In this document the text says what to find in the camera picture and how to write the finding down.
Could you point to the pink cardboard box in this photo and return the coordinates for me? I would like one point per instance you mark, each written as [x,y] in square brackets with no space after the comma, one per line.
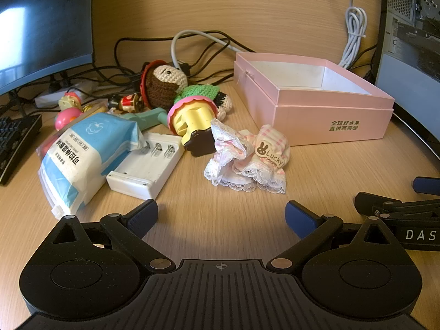
[309,123]

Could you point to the computer monitor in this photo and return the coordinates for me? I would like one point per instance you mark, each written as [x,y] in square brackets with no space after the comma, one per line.
[41,24]

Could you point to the pink pig toy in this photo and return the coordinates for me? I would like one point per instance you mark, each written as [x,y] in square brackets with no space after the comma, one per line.
[66,118]

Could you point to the small red figurine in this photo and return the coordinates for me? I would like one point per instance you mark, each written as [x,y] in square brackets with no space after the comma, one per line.
[129,102]

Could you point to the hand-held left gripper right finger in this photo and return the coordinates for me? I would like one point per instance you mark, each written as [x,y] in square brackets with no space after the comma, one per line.
[300,218]

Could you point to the computer case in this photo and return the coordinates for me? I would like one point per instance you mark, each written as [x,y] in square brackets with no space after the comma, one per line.
[412,41]

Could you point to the white power strip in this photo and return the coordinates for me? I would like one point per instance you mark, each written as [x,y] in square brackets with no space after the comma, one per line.
[46,99]

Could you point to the black power adapter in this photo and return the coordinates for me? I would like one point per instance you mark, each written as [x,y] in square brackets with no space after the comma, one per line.
[183,66]

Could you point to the yellow and pink cupcake toy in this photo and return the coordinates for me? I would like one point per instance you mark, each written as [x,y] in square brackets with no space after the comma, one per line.
[192,117]

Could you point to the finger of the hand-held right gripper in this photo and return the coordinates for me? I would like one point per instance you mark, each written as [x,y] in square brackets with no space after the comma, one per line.
[367,202]
[428,185]

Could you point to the white battery charger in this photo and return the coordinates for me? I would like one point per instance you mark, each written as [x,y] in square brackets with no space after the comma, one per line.
[144,175]

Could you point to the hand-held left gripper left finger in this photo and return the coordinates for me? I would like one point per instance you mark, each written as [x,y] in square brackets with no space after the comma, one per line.
[142,216]

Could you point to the blue and white tissue pack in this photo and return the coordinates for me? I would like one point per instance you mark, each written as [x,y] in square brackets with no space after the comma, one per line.
[79,154]

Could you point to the black keyboard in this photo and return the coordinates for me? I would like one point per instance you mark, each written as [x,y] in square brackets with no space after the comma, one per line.
[13,144]

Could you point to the cream figurine with pink hat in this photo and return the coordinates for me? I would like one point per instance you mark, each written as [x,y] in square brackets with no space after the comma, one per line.
[70,100]

